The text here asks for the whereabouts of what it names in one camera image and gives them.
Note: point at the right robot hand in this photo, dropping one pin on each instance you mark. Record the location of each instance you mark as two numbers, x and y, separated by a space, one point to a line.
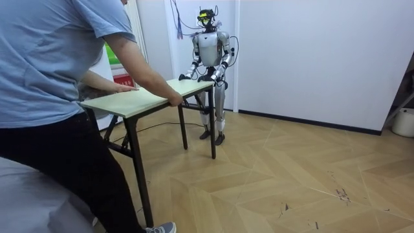
184 77

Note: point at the robot legs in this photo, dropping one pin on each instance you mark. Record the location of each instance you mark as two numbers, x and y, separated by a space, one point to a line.
220 100

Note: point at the robot body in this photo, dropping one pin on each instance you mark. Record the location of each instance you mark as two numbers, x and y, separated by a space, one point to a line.
208 48

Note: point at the grey bed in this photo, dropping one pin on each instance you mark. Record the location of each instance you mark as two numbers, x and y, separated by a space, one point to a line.
32 200

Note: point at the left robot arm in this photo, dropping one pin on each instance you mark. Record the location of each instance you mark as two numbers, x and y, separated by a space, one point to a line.
226 55

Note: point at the white bucket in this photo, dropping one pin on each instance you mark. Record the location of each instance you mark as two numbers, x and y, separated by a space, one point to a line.
404 123

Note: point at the light green folding table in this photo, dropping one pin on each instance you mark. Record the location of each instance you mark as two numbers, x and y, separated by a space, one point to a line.
136 100

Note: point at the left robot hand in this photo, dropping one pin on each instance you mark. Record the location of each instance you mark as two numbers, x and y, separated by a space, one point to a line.
205 78

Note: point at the grey metal frame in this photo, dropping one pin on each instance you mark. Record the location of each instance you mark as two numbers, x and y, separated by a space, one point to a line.
401 106

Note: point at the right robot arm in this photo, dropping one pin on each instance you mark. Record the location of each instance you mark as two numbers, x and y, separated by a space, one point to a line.
195 61

